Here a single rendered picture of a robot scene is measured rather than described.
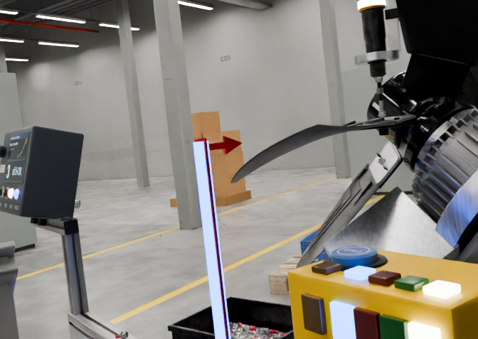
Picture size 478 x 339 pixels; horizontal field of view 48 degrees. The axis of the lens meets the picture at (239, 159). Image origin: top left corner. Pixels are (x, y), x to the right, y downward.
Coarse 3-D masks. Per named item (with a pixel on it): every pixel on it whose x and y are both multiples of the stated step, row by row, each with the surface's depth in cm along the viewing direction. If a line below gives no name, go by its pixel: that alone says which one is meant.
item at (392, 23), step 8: (392, 0) 84; (392, 8) 84; (392, 16) 83; (392, 24) 84; (392, 32) 84; (392, 40) 84; (392, 48) 84; (400, 48) 86; (360, 56) 85; (368, 56) 84; (376, 56) 83; (384, 56) 83; (392, 56) 83; (360, 64) 88; (368, 64) 90
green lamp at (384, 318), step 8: (384, 320) 37; (392, 320) 37; (400, 320) 36; (384, 328) 37; (392, 328) 37; (400, 328) 36; (384, 336) 37; (392, 336) 37; (400, 336) 36; (408, 336) 36
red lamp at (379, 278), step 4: (376, 272) 41; (380, 272) 40; (384, 272) 40; (388, 272) 40; (392, 272) 40; (368, 276) 40; (372, 276) 40; (376, 276) 40; (380, 276) 39; (384, 276) 39; (388, 276) 39; (392, 276) 39; (396, 276) 39; (400, 276) 40; (368, 280) 40; (372, 280) 40; (376, 280) 40; (380, 280) 39; (384, 280) 39; (388, 280) 39; (392, 280) 39; (380, 284) 39; (384, 284) 39; (388, 284) 39
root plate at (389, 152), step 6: (390, 144) 97; (384, 150) 98; (390, 150) 96; (396, 150) 94; (384, 156) 97; (390, 156) 95; (396, 156) 92; (372, 162) 100; (390, 162) 93; (396, 162) 91; (372, 168) 99; (378, 168) 96; (390, 168) 92; (372, 174) 97; (378, 174) 95; (384, 174) 93; (378, 180) 94; (384, 180) 92
